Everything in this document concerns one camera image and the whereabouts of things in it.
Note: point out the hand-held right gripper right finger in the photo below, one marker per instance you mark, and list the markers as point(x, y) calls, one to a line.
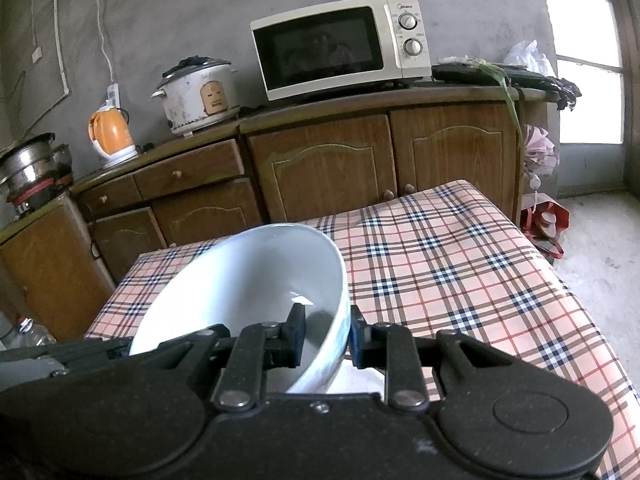
point(357, 335)

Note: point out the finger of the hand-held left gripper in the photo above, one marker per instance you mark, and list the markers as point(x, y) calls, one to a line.
point(95, 350)

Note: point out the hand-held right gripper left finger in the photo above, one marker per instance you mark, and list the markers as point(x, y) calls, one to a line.
point(296, 335)

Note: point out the white bowl with blue pattern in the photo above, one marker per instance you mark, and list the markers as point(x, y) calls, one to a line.
point(225, 285)

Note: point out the clear bottle with red cap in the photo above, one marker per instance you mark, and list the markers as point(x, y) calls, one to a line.
point(27, 334)

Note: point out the small wooden cabinet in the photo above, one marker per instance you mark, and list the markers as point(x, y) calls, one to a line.
point(50, 270)

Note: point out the plaid tablecloth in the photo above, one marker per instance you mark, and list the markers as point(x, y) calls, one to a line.
point(450, 285)

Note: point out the long wooden cabinet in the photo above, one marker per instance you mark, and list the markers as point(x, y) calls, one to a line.
point(325, 170)

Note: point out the stacked steel pots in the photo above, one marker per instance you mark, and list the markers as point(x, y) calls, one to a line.
point(30, 170)

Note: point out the orange electric kettle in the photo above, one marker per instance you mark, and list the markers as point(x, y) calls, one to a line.
point(112, 135)

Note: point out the red bag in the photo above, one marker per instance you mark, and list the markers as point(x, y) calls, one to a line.
point(547, 230)

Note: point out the white rice cooker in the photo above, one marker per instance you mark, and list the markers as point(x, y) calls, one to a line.
point(200, 95)

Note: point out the pink plastic bag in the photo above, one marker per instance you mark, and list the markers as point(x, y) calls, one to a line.
point(540, 150)

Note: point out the green onion leaf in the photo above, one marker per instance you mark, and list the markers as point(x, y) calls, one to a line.
point(510, 100)

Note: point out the cream microwave oven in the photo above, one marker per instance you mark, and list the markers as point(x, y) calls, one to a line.
point(330, 45)

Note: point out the black tray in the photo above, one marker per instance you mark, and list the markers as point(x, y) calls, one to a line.
point(500, 77)

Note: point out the white plastic bag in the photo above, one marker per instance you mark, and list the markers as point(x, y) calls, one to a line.
point(530, 57)

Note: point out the window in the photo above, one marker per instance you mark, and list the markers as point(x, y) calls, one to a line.
point(585, 60)

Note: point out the white wall socket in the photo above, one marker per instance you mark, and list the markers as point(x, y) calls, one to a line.
point(36, 54)

